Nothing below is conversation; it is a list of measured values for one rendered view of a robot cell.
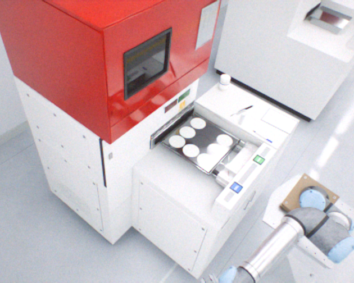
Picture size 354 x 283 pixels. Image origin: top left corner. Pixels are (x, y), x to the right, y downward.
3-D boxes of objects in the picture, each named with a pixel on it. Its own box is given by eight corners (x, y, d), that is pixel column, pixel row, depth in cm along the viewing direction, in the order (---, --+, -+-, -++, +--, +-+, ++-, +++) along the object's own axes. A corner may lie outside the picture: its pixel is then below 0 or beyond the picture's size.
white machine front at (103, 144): (104, 186, 185) (98, 138, 155) (189, 114, 232) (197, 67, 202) (108, 188, 184) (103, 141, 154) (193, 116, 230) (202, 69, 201)
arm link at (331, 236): (331, 200, 165) (326, 216, 117) (357, 222, 159) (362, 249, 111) (314, 217, 168) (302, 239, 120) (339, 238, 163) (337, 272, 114)
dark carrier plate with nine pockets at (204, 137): (162, 142, 201) (162, 141, 201) (194, 114, 221) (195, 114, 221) (208, 172, 189) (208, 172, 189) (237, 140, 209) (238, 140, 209)
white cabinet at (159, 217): (131, 231, 256) (131, 168, 196) (201, 160, 311) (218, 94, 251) (197, 285, 234) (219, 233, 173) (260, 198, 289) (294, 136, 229)
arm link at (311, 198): (311, 184, 170) (310, 185, 158) (333, 202, 165) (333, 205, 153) (295, 200, 173) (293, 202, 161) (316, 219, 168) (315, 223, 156)
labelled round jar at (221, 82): (216, 87, 232) (218, 76, 225) (221, 83, 236) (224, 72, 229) (224, 92, 229) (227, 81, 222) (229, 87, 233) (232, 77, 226)
